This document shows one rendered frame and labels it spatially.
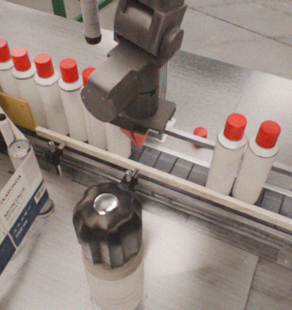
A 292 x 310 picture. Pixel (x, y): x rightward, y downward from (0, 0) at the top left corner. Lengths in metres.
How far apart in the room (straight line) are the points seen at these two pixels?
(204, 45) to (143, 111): 2.10
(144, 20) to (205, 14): 2.49
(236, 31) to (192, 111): 1.86
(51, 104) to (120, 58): 0.33
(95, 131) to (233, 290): 0.40
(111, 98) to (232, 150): 0.26
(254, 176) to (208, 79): 0.47
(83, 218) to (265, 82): 0.81
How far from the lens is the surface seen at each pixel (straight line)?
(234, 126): 0.64
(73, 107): 0.79
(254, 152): 0.67
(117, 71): 0.50
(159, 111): 0.62
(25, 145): 0.65
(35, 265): 0.74
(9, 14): 1.43
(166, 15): 0.47
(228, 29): 2.85
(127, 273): 0.52
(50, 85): 0.79
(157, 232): 0.74
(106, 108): 0.50
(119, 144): 0.79
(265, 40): 2.81
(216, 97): 1.06
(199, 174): 0.82
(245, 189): 0.75
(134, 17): 0.50
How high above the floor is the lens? 1.54
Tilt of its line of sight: 51 degrees down
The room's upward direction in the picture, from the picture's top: straight up
